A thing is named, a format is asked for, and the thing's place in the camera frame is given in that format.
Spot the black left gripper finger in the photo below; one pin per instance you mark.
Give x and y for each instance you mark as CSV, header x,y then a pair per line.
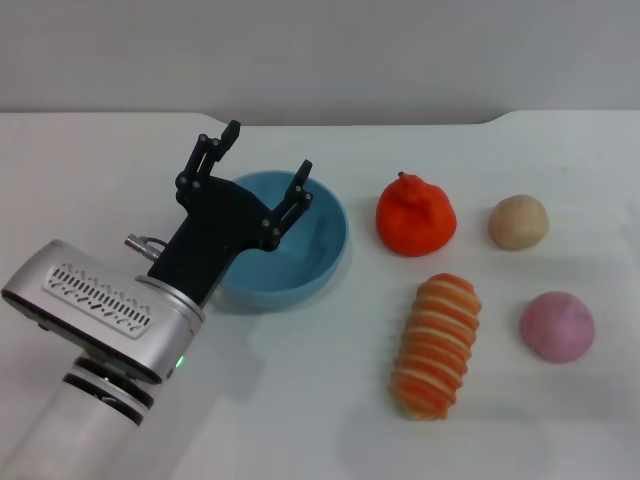
x,y
205,160
292,205

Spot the pink round bun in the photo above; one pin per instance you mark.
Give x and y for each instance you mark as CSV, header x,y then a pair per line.
x,y
557,327

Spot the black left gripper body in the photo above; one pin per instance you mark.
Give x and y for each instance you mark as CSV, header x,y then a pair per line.
x,y
215,225

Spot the blue bowl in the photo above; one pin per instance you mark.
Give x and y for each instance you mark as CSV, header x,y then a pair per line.
x,y
310,260

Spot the orange white striped bread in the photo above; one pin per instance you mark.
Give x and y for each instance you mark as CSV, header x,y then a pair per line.
x,y
435,345

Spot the orange toy fruit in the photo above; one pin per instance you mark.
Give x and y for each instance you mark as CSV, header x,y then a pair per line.
x,y
415,220

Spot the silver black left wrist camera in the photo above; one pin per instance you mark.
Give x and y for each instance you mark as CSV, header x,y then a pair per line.
x,y
95,305

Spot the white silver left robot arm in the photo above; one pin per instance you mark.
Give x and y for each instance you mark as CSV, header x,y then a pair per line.
x,y
60,430

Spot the beige round bun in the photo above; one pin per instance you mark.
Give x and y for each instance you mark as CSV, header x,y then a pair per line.
x,y
519,222

